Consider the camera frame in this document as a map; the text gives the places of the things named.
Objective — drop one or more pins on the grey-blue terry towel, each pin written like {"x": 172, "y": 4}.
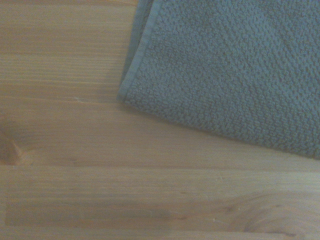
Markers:
{"x": 225, "y": 75}

